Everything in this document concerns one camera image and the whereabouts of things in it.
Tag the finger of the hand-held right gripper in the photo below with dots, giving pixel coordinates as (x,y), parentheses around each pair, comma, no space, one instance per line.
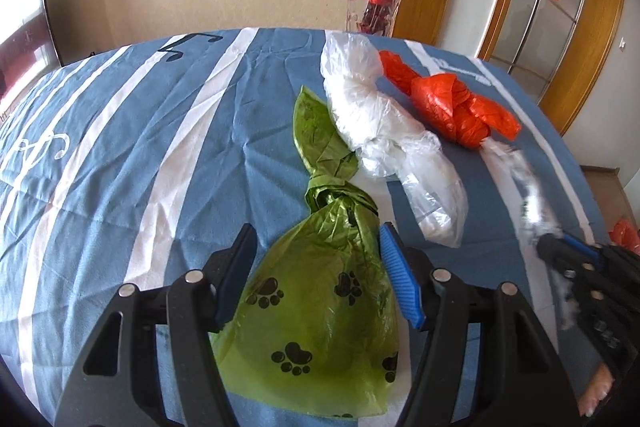
(565,264)
(582,247)

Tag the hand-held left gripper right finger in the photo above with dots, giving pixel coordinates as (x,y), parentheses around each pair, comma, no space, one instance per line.
(400,272)

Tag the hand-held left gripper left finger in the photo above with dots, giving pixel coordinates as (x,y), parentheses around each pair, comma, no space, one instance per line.
(235,267)

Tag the red plastic bin liner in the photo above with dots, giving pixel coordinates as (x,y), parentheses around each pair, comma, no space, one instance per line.
(627,237)

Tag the clear plastic film strip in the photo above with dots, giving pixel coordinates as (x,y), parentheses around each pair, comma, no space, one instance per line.
(530,202)

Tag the green paw print bag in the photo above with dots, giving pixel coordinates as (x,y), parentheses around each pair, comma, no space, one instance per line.
(310,307)

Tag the person's right hand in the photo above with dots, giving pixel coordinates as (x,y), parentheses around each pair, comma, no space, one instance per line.
(597,389)

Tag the blue white striped tablecloth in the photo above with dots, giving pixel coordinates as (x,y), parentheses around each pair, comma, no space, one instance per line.
(125,157)

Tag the clear knotted plastic bag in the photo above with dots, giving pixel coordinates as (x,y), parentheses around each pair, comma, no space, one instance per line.
(370,117)

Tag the orange plastic bag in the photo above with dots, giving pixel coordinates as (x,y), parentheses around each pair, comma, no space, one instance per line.
(445,102)

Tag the black flat screen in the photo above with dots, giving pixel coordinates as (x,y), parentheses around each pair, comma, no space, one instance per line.
(25,32)

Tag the wooden door frame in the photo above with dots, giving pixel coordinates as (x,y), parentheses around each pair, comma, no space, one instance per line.
(595,57)

